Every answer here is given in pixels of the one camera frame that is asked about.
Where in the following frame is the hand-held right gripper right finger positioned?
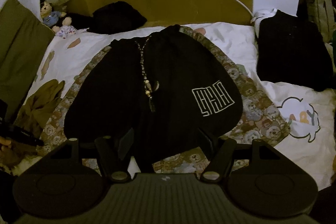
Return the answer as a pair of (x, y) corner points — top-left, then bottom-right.
(197, 128), (313, 183)

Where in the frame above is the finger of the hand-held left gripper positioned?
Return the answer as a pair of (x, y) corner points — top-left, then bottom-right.
(31, 135), (45, 146)

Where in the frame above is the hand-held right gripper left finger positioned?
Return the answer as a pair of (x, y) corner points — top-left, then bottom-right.
(20, 127), (135, 182)

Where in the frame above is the floral patterned garment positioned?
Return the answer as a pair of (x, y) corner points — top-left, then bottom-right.
(39, 25), (292, 175)

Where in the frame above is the person's left hand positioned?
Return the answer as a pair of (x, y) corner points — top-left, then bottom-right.
(0, 135), (21, 162)

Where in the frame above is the crumpled olive garment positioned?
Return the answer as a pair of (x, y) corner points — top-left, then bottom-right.
(20, 79), (66, 136)

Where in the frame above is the green cushion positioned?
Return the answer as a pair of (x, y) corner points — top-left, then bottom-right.
(0, 0), (55, 120)

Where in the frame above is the white printed bedsheet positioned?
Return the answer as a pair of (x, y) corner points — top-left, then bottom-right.
(25, 21), (336, 188)

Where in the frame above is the folded black garment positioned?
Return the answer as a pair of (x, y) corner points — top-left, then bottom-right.
(256, 10), (336, 92)

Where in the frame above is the teddy bear in blue shirt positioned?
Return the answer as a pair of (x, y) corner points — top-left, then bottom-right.
(39, 1), (68, 28)

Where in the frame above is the crumpled black garment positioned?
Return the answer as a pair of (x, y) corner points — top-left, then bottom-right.
(71, 1), (148, 35)

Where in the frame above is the light backpack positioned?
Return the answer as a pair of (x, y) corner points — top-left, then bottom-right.
(304, 0), (336, 44)

